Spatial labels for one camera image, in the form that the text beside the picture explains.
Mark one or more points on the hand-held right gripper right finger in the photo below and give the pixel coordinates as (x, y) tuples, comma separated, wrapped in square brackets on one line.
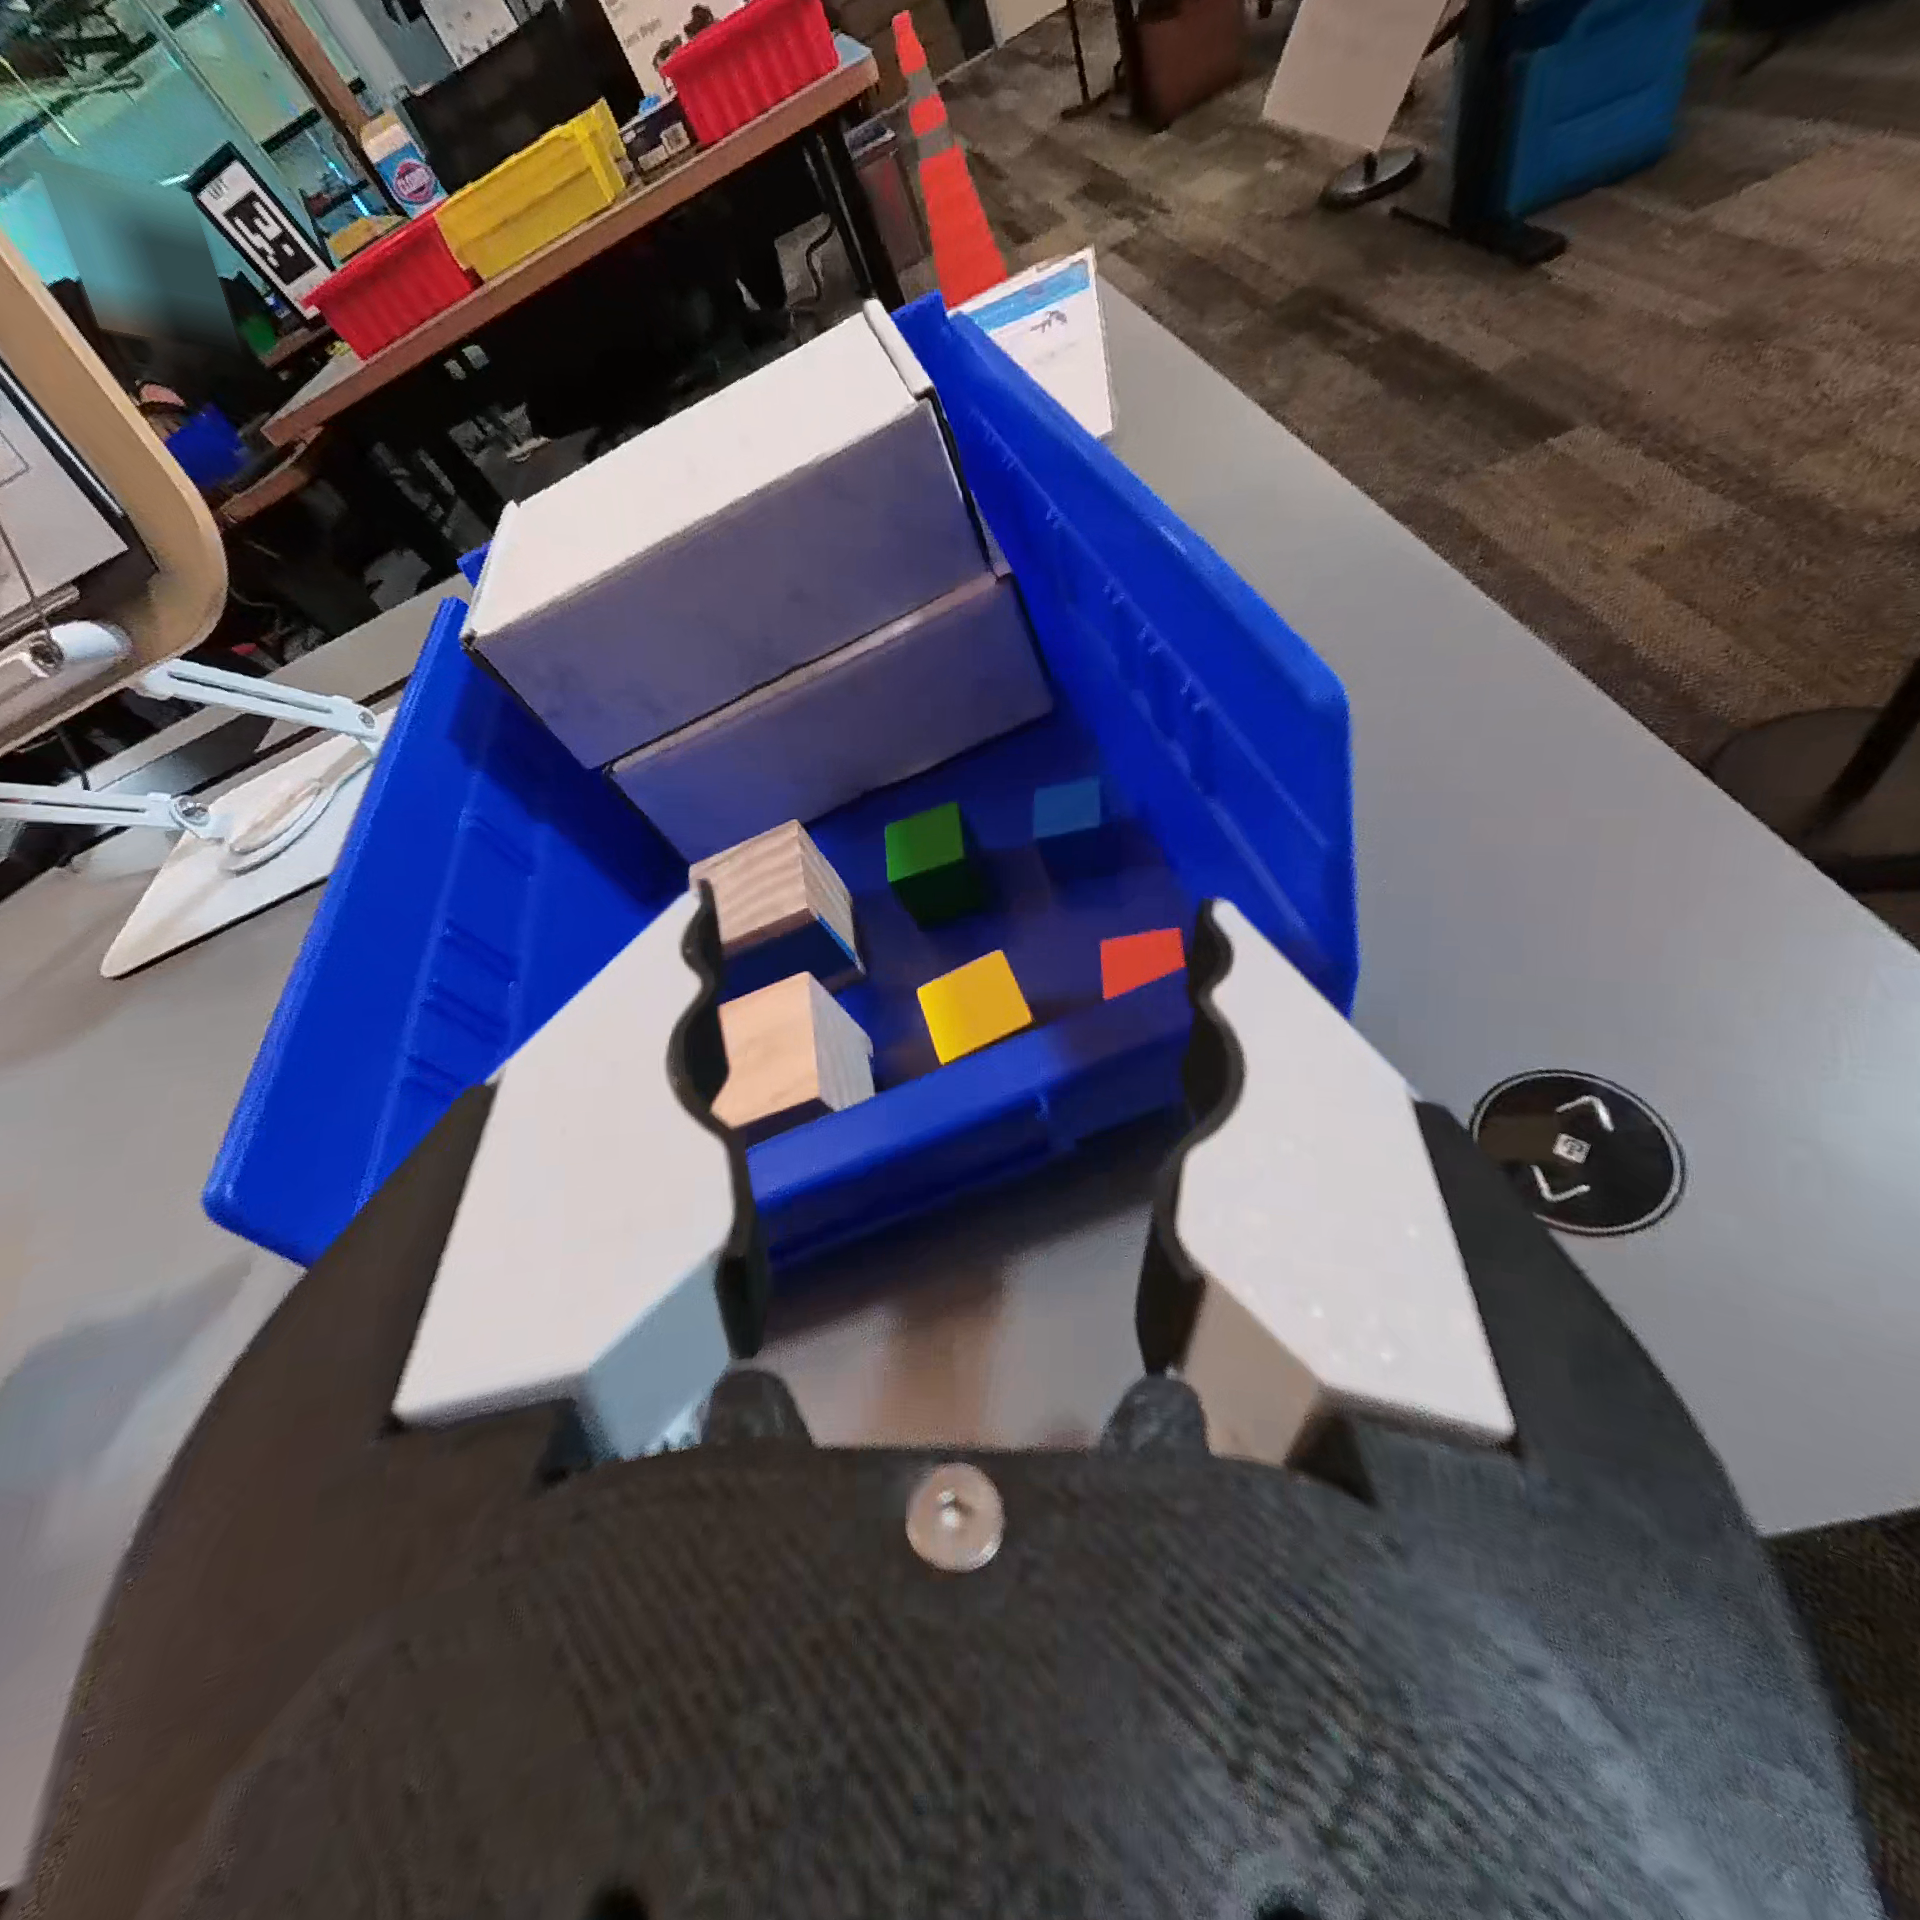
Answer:
[(1334, 1214)]

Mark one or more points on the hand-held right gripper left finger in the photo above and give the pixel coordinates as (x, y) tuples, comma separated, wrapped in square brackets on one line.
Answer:
[(569, 1201)]

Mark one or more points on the blue plastic bin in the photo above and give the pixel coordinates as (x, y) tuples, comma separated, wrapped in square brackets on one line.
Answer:
[(450, 932)]

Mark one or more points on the yellow cube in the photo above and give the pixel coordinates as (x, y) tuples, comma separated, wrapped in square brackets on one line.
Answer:
[(973, 1008)]

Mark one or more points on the green cube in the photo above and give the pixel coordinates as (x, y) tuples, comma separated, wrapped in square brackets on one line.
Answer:
[(933, 862)]

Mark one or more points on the white cardboard box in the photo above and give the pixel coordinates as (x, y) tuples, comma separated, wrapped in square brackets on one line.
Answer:
[(704, 510), (856, 720)]

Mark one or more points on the black desk grommet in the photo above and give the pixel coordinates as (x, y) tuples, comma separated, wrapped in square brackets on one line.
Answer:
[(1628, 1201)]

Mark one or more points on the grey desk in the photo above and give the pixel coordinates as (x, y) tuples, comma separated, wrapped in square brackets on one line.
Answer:
[(1574, 932)]

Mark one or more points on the wooden block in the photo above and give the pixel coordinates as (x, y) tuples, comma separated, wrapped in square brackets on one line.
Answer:
[(772, 892), (786, 1049)]

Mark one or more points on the red cube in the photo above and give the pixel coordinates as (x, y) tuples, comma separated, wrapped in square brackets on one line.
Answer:
[(1144, 963)]

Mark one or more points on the blue cube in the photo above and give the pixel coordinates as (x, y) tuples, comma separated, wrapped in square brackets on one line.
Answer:
[(1068, 809)]

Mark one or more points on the black chair base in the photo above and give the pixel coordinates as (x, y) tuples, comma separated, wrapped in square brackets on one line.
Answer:
[(1816, 797)]

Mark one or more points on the wooden board with instruction sheet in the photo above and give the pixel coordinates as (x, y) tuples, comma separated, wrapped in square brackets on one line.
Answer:
[(89, 495)]

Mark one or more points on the white card sign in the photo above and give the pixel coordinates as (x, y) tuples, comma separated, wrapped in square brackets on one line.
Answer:
[(1049, 339)]

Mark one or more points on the red plastic bin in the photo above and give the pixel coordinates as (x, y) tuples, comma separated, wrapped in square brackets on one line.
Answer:
[(393, 294), (750, 68)]

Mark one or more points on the small yellow plastic bin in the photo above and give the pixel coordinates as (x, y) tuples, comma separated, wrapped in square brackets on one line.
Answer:
[(532, 196)]

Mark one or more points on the fiducial marker sign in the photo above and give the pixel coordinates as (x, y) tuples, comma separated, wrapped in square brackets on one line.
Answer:
[(262, 225)]

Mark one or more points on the wooden table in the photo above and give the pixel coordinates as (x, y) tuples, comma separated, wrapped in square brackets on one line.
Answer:
[(704, 181)]

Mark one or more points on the orange traffic cone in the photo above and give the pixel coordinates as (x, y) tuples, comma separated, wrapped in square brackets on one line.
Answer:
[(953, 196)]

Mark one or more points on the white floor sign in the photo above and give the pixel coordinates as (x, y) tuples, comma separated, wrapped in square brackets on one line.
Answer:
[(1357, 76)]

